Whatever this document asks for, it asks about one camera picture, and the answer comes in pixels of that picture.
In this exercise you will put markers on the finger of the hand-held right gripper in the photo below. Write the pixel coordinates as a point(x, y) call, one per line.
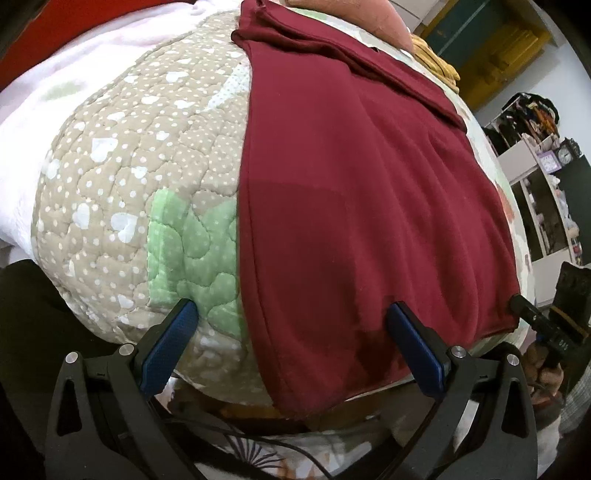
point(521, 305)

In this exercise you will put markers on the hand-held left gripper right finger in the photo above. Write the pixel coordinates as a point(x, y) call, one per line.
point(415, 346)

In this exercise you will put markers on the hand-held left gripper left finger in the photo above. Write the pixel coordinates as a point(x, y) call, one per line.
point(168, 348)

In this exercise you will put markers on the maroon hoodie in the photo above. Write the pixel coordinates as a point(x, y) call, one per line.
point(360, 207)

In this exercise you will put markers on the person's right forearm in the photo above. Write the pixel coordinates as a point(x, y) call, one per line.
point(575, 410)

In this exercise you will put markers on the person's right hand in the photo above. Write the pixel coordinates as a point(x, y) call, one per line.
point(547, 377)

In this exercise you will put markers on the white shelf unit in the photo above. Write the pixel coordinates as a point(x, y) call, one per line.
point(526, 157)

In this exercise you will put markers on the black table clock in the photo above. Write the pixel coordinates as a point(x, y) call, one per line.
point(567, 151)

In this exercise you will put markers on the floral printed sheet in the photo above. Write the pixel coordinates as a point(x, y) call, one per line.
point(300, 457)

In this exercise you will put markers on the beige dotted quilted bedspread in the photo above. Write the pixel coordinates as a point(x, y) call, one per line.
point(138, 184)

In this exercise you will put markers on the yellow cloth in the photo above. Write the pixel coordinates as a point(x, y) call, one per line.
point(438, 64)

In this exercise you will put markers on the green and yellow cabinet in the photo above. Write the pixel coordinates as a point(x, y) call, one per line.
point(485, 46)

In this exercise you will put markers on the white fleece blanket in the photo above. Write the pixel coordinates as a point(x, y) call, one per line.
point(115, 41)

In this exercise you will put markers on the pink ribbed pillow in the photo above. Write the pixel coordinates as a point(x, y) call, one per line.
point(369, 18)

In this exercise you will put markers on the red embroidered quilt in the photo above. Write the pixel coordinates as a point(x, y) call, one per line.
point(46, 32)

